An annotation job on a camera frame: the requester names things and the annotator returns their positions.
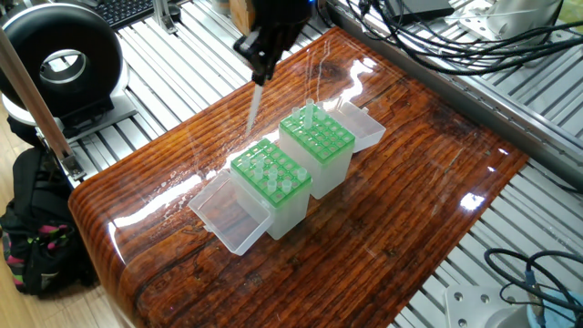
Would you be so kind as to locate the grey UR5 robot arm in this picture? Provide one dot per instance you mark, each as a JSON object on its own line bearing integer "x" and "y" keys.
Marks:
{"x": 524, "y": 18}

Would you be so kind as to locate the brown cardboard box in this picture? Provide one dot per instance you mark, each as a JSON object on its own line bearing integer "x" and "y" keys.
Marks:
{"x": 239, "y": 11}

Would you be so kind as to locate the black backpack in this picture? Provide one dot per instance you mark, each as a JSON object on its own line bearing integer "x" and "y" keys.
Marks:
{"x": 41, "y": 214}

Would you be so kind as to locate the brown wooden pole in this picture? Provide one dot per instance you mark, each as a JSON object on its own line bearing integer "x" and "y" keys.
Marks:
{"x": 36, "y": 107}

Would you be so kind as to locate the clear green-rack pipette tip box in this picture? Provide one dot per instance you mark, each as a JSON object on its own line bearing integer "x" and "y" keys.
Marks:
{"x": 328, "y": 173}
{"x": 287, "y": 214}

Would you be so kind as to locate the silver robot mount plate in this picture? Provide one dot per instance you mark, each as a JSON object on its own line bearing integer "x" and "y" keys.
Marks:
{"x": 483, "y": 310}

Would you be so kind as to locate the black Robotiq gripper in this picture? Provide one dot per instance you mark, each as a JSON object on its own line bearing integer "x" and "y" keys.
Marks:
{"x": 282, "y": 18}

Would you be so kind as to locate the black keyboard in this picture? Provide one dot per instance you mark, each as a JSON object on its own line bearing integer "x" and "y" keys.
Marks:
{"x": 123, "y": 9}

